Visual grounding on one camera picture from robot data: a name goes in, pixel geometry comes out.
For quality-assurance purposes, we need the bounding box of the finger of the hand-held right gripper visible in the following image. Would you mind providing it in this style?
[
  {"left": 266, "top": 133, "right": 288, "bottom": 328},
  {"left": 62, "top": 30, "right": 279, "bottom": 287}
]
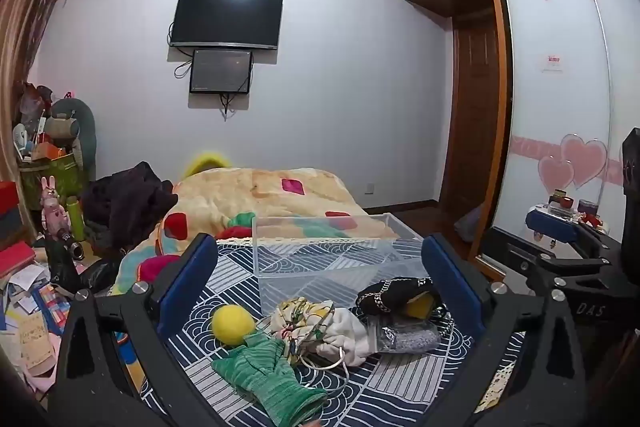
[
  {"left": 524, "top": 209, "right": 608, "bottom": 258},
  {"left": 479, "top": 226, "right": 622, "bottom": 295}
]

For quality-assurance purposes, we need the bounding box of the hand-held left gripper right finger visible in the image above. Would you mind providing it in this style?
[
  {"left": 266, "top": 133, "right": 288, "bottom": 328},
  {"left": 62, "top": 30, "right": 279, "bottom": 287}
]
[{"left": 420, "top": 233, "right": 590, "bottom": 427}]

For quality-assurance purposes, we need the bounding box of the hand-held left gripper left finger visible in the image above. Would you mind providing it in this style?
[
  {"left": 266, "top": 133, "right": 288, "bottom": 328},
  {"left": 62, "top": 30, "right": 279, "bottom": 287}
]
[{"left": 47, "top": 233, "right": 221, "bottom": 427}]

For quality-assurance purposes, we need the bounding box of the black chain handbag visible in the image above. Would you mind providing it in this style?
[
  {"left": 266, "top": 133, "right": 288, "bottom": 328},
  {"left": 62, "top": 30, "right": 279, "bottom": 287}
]
[{"left": 355, "top": 277, "right": 449, "bottom": 324}]

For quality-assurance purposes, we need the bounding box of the yellow felt ball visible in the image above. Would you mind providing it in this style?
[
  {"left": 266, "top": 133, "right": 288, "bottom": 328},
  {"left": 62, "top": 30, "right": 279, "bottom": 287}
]
[{"left": 211, "top": 305, "right": 256, "bottom": 347}]

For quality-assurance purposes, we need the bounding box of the grey glitter pouch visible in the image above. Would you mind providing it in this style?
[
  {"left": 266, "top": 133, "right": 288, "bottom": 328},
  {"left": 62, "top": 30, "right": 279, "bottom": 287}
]
[{"left": 372, "top": 324, "right": 454, "bottom": 354}]

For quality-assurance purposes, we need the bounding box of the white cloth pouch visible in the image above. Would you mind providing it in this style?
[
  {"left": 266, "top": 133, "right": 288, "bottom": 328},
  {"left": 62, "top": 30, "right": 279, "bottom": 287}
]
[{"left": 315, "top": 307, "right": 384, "bottom": 368}]

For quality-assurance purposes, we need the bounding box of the floral drawstring pouch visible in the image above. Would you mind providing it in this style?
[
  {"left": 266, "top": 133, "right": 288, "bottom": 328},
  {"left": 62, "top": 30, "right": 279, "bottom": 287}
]
[{"left": 269, "top": 298, "right": 337, "bottom": 356}]

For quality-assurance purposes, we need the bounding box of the green knitted glove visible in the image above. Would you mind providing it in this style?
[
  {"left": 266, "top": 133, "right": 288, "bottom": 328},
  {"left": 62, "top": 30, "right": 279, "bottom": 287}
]
[{"left": 210, "top": 333, "right": 329, "bottom": 427}]

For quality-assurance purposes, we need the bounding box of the clear plastic storage box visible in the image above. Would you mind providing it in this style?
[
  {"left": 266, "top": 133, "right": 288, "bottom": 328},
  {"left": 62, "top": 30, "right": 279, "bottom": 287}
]
[{"left": 251, "top": 213, "right": 437, "bottom": 314}]

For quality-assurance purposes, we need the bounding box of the yellow sponge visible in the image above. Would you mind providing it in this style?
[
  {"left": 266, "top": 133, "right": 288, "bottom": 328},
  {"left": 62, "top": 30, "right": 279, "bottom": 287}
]
[{"left": 407, "top": 292, "right": 435, "bottom": 319}]

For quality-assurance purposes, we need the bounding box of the small pink heart sticker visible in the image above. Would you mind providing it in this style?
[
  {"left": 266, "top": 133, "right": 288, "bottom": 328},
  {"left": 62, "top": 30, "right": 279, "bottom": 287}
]
[{"left": 537, "top": 154, "right": 575, "bottom": 194}]

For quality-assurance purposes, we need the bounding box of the large pink heart sticker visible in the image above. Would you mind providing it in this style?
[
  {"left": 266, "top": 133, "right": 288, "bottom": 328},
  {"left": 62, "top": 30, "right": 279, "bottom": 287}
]
[{"left": 559, "top": 133, "right": 609, "bottom": 190}]

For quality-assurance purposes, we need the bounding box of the green cloth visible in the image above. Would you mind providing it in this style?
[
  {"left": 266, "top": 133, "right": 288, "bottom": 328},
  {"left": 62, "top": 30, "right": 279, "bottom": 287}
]
[{"left": 223, "top": 211, "right": 257, "bottom": 231}]

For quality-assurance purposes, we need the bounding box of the pile of black clothes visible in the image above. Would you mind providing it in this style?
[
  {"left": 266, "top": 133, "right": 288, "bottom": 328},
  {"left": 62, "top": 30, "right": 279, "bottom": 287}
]
[{"left": 79, "top": 161, "right": 179, "bottom": 255}]

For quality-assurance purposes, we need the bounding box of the beige flower print blanket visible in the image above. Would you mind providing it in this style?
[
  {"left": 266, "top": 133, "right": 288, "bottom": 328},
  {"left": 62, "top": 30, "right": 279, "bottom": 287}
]
[{"left": 111, "top": 167, "right": 402, "bottom": 298}]

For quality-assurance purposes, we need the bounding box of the yellow plush toy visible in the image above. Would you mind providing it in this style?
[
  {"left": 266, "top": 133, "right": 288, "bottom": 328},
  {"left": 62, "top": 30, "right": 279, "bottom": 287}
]
[{"left": 181, "top": 151, "right": 237, "bottom": 179}]

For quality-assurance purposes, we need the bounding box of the white sliding wardrobe door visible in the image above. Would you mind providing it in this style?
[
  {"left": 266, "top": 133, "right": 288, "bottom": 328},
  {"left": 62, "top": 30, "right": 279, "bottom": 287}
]
[{"left": 491, "top": 0, "right": 640, "bottom": 279}]

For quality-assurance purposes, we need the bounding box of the black bag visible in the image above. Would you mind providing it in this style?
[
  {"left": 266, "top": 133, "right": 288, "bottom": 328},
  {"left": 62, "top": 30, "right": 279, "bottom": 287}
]
[{"left": 44, "top": 234, "right": 123, "bottom": 295}]

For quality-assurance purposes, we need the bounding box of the green bottle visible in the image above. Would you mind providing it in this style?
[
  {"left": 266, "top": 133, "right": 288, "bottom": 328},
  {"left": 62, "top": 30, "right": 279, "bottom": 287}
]
[{"left": 67, "top": 195, "right": 87, "bottom": 244}]

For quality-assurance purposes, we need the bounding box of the brown wooden door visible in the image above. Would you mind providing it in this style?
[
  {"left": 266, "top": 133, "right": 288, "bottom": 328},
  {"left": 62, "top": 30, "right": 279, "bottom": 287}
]
[{"left": 439, "top": 9, "right": 507, "bottom": 230}]

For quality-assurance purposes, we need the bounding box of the pink rabbit toy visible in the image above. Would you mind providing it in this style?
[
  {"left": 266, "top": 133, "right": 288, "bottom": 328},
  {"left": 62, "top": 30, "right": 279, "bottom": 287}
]
[{"left": 39, "top": 176, "right": 77, "bottom": 242}]

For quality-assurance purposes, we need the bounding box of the pile of papers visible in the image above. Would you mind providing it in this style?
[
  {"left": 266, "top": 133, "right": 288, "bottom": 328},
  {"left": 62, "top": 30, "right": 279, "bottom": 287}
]
[{"left": 0, "top": 252, "right": 76, "bottom": 390}]

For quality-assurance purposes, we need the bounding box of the green gift bag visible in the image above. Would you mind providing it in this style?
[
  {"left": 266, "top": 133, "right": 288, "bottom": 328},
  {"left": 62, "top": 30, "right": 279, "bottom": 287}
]
[{"left": 19, "top": 151, "right": 87, "bottom": 212}]

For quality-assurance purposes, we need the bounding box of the red book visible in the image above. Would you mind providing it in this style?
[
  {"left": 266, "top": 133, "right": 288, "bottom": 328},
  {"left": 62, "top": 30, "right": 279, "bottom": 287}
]
[{"left": 0, "top": 241, "right": 37, "bottom": 277}]

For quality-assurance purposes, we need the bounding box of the teal plush cushion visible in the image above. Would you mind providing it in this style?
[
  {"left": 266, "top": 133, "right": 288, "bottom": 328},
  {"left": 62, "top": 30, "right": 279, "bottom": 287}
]
[{"left": 49, "top": 97, "right": 97, "bottom": 184}]

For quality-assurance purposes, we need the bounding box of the red box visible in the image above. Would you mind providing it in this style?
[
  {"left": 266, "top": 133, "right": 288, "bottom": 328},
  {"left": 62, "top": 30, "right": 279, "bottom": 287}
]
[{"left": 0, "top": 180, "right": 25, "bottom": 253}]

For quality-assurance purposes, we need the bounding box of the brown curtain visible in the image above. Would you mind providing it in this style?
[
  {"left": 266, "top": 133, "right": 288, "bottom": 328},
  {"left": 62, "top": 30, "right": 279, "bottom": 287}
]
[{"left": 0, "top": 0, "right": 83, "bottom": 180}]

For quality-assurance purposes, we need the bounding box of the black monitor cable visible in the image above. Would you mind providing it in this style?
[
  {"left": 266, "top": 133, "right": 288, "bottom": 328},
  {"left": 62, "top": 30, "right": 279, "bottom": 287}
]
[{"left": 218, "top": 93, "right": 237, "bottom": 122}]

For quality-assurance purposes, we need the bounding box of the small black wall monitor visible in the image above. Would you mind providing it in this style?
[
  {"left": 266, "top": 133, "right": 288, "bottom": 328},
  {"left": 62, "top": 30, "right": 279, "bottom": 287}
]
[{"left": 188, "top": 49, "right": 255, "bottom": 96}]

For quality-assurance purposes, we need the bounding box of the black wall television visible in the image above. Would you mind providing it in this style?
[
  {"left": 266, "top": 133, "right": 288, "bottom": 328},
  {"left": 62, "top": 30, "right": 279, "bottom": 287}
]
[{"left": 168, "top": 0, "right": 285, "bottom": 52}]

